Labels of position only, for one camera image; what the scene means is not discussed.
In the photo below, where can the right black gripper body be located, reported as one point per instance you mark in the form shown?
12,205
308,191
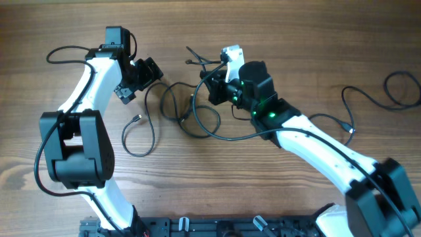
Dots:
232,91

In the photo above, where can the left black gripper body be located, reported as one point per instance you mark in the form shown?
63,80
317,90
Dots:
141,77

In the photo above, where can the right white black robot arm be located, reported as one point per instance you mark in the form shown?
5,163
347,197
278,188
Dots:
379,198

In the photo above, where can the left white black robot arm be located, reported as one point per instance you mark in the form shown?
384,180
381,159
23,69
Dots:
75,143

